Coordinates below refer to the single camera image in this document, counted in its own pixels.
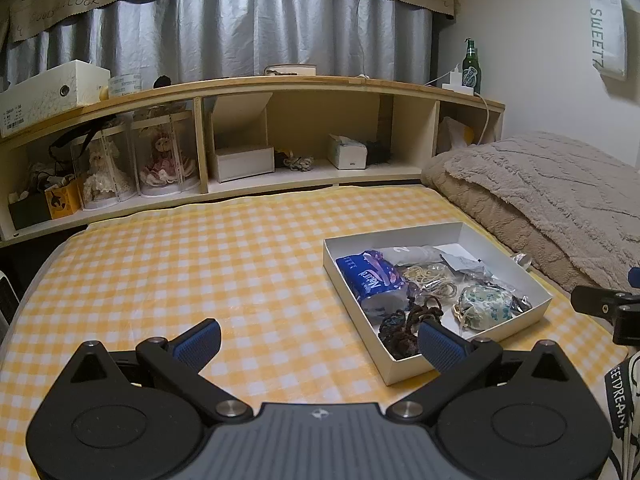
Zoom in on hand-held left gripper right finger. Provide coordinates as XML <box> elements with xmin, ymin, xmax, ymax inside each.
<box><xmin>387</xmin><ymin>321</ymin><xmax>571</xmax><ymax>421</ymax></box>

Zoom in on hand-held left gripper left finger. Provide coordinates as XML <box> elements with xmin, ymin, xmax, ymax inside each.
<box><xmin>67</xmin><ymin>318</ymin><xmax>250</xmax><ymax>420</ymax></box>

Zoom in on dark hair tie bundle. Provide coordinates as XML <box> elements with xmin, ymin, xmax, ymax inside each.
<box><xmin>378</xmin><ymin>296</ymin><xmax>443</xmax><ymax>358</ymax></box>

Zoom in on floral fabric pouch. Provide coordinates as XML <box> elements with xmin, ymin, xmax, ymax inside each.
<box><xmin>455</xmin><ymin>284</ymin><xmax>521</xmax><ymax>331</ymax></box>

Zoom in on bag of rubber bands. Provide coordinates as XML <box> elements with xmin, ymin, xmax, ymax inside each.
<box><xmin>400</xmin><ymin>262</ymin><xmax>458</xmax><ymax>301</ymax></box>

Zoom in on white shallow cardboard box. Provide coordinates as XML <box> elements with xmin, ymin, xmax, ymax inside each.
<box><xmin>322</xmin><ymin>222</ymin><xmax>553</xmax><ymax>386</ymax></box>

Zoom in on clear plastic packet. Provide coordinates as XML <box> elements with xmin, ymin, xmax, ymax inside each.
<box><xmin>440</xmin><ymin>244</ymin><xmax>493</xmax><ymax>281</ymax></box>

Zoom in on grey fabric sachet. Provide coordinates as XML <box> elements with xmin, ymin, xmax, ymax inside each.
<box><xmin>392</xmin><ymin>245</ymin><xmax>443</xmax><ymax>267</ymax></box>

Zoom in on blue purple tissue pack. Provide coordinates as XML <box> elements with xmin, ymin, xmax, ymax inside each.
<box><xmin>335</xmin><ymin>249</ymin><xmax>408</xmax><ymax>317</ymax></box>

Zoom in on yellow checked bed sheet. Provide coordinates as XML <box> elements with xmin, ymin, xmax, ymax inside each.
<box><xmin>0</xmin><ymin>185</ymin><xmax>616</xmax><ymax>480</ymax></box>

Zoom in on printed white cloth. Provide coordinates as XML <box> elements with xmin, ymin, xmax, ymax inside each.
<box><xmin>607</xmin><ymin>345</ymin><xmax>640</xmax><ymax>480</ymax></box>

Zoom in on beige fleece blanket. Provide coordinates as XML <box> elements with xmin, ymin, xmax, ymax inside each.
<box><xmin>420</xmin><ymin>131</ymin><xmax>640</xmax><ymax>306</ymax></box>

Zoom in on open white cardboard box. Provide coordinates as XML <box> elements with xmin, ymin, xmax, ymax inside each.
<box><xmin>207</xmin><ymin>95</ymin><xmax>276</xmax><ymax>183</ymax></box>

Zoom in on doll in clear case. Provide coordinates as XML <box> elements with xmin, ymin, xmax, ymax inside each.
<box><xmin>131</xmin><ymin>115</ymin><xmax>193</xmax><ymax>197</ymax></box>
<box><xmin>75</xmin><ymin>127</ymin><xmax>136</xmax><ymax>211</ymax></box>

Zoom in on small yellow box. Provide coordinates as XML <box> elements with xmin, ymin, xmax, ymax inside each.
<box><xmin>45</xmin><ymin>180</ymin><xmax>83</xmax><ymax>220</ymax></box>

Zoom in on white tissue box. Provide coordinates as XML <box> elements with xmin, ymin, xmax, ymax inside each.
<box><xmin>327</xmin><ymin>134</ymin><xmax>368</xmax><ymax>170</ymax></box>

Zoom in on white plastic bag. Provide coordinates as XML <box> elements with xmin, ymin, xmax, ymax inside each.
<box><xmin>439</xmin><ymin>116</ymin><xmax>476</xmax><ymax>153</ymax></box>

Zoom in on small black box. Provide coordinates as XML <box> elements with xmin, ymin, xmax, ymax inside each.
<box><xmin>9</xmin><ymin>192</ymin><xmax>51</xmax><ymax>231</ymax></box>

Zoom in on white paper bag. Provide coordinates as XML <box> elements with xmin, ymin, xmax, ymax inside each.
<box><xmin>587</xmin><ymin>0</ymin><xmax>628</xmax><ymax>81</ymax></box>

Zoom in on green beer bottle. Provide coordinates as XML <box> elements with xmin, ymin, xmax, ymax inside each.
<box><xmin>462</xmin><ymin>38</ymin><xmax>482</xmax><ymax>95</ymax></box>

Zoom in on roll of tape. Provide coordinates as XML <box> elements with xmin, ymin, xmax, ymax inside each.
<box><xmin>107</xmin><ymin>74</ymin><xmax>142</xmax><ymax>97</ymax></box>

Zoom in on wooden headboard shelf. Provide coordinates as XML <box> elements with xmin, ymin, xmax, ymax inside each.
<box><xmin>0</xmin><ymin>76</ymin><xmax>506</xmax><ymax>247</ymax></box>

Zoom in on white shoe box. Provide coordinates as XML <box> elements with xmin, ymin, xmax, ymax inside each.
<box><xmin>0</xmin><ymin>60</ymin><xmax>111</xmax><ymax>138</ymax></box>

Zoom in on grey curtain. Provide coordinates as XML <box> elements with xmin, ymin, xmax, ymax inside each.
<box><xmin>7</xmin><ymin>0</ymin><xmax>433</xmax><ymax>91</ymax></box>

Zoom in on white power cable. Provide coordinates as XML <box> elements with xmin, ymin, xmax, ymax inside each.
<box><xmin>475</xmin><ymin>92</ymin><xmax>493</xmax><ymax>143</ymax></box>

